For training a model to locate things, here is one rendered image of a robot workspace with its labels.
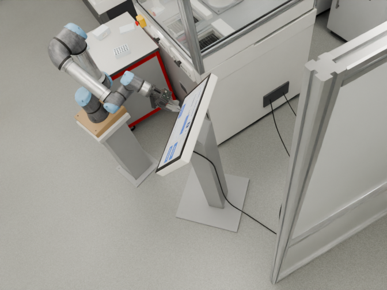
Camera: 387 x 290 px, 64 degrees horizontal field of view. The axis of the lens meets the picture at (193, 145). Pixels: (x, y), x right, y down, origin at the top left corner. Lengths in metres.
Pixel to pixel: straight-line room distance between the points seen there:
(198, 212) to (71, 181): 1.26
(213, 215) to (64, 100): 2.16
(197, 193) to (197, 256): 0.49
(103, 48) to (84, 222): 1.47
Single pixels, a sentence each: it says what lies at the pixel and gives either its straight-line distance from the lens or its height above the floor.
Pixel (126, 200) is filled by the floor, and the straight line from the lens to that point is 2.77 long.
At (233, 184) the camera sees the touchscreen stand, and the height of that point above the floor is 0.04.
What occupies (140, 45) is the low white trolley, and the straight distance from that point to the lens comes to 2.66.
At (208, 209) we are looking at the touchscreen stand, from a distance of 2.50.
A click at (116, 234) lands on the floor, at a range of 2.70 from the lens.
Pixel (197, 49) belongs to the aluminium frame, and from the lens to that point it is 1.89.
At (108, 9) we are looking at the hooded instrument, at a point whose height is 0.81.
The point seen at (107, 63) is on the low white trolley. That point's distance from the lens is 2.64.
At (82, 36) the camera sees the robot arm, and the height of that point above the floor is 1.39.
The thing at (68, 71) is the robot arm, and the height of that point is 1.33.
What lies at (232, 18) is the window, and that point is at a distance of 1.95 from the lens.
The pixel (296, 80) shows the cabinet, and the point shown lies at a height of 0.27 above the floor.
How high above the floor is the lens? 2.38
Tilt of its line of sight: 57 degrees down
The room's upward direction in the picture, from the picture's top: 20 degrees counter-clockwise
